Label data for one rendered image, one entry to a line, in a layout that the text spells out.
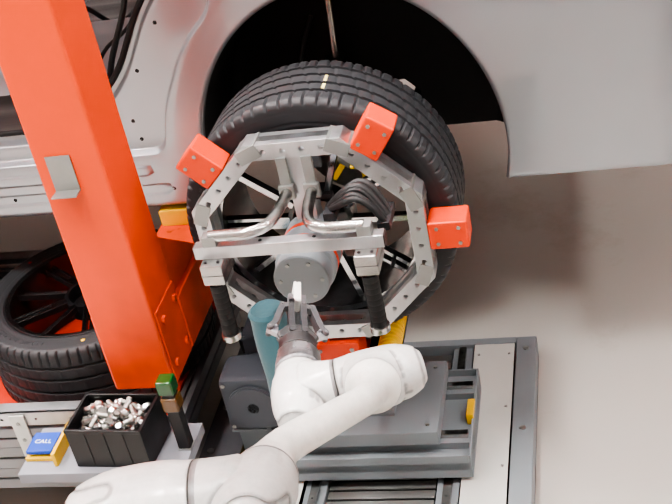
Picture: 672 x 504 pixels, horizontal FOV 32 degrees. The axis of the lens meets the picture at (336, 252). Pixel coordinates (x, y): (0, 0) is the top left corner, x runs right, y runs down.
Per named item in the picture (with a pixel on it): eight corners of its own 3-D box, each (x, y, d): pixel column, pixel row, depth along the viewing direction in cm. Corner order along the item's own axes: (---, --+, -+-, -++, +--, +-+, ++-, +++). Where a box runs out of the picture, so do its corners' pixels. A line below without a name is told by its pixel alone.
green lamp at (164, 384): (179, 385, 271) (174, 372, 269) (174, 396, 267) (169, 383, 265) (163, 386, 272) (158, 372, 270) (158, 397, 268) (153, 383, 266)
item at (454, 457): (482, 391, 333) (478, 364, 328) (474, 480, 303) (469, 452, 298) (313, 398, 344) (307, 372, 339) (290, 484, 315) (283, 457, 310)
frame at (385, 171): (447, 317, 281) (414, 116, 253) (445, 334, 276) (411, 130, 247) (234, 329, 294) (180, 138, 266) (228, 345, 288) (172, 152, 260)
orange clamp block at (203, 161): (231, 154, 267) (198, 131, 265) (223, 170, 261) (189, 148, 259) (216, 174, 271) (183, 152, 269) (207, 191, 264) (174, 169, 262)
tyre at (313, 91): (516, 142, 281) (276, 7, 272) (513, 191, 261) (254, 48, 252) (385, 323, 317) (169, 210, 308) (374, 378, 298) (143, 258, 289)
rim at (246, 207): (472, 151, 284) (290, 50, 277) (465, 199, 265) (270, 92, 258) (374, 291, 311) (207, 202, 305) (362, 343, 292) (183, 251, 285)
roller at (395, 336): (412, 301, 307) (409, 283, 304) (399, 371, 282) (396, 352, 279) (391, 302, 308) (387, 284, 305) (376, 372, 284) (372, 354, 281)
